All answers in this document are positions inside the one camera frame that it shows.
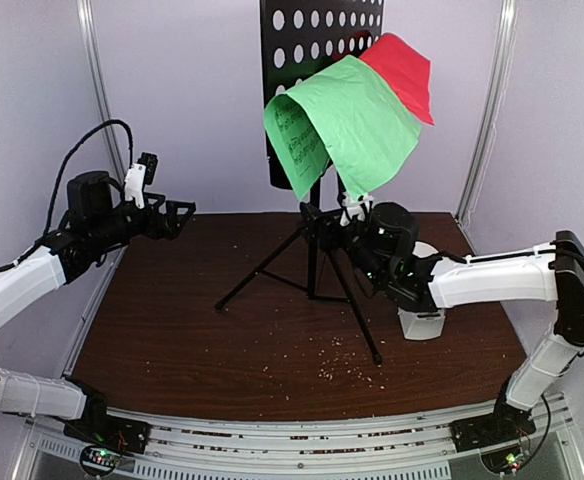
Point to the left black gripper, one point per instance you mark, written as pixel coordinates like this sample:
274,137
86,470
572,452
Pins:
170,228

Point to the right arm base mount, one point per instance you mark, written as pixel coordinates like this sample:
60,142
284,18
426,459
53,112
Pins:
488,430

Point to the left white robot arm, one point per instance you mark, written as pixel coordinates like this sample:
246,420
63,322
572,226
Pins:
102,216

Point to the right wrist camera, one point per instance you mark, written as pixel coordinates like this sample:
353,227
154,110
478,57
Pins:
354,207

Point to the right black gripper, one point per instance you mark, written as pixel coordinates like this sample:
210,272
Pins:
329,226

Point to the aluminium frame post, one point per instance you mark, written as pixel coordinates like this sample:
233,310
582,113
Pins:
87,26
495,95

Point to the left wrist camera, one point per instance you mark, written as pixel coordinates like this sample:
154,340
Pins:
140,174

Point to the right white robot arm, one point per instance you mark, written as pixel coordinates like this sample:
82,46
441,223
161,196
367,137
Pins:
381,241

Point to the aluminium front rail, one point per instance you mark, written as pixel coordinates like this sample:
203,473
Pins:
411,446

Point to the red paper sheet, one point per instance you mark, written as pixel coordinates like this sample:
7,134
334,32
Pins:
406,72

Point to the right aluminium frame post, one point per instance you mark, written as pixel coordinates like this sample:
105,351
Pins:
495,95

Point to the green paper sheet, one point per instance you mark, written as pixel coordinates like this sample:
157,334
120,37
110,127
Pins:
363,126

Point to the left aluminium frame post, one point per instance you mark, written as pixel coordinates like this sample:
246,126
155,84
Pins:
87,26

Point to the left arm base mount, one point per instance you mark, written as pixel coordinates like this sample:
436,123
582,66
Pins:
118,434

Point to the orange and white bowl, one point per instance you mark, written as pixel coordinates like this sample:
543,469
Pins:
424,250

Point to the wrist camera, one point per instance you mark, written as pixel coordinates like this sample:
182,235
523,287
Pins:
354,207
140,174

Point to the grey metronome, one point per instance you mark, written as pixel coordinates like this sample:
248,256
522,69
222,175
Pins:
422,326

